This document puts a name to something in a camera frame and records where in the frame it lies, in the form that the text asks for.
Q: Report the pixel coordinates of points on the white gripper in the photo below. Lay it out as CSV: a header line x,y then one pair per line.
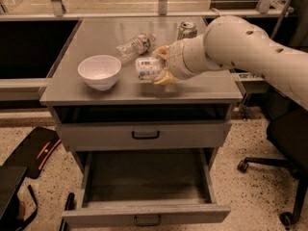
x,y
174,62

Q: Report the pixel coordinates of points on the blue plastic bottle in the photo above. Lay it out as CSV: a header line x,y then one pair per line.
x,y
148,68

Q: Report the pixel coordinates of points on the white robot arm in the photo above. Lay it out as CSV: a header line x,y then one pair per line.
x,y
232,42

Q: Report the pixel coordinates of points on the clear crushed water bottle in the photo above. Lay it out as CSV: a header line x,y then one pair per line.
x,y
134,47

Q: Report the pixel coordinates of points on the grey drawer cabinet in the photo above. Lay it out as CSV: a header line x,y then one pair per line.
x,y
207,97

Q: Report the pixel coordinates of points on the closed middle drawer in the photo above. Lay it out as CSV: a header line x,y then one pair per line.
x,y
142,135

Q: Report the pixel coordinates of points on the open bottom drawer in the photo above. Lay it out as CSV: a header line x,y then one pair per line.
x,y
146,188

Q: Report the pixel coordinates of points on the green soda can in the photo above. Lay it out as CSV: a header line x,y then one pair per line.
x,y
187,30

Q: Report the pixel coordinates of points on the white bowl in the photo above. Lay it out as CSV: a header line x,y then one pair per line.
x,y
100,72

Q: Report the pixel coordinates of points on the black office chair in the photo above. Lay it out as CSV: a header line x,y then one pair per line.
x,y
288,132

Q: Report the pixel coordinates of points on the black bag with orange stripe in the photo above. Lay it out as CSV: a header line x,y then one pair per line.
x,y
34,151

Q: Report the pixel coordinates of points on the metal diagonal rod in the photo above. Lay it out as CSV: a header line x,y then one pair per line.
x,y
280,18

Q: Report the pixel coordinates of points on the grey metal bracket block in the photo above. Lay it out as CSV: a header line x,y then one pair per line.
x,y
250,83

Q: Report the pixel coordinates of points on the black case with strap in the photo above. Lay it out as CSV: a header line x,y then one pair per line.
x,y
11,179

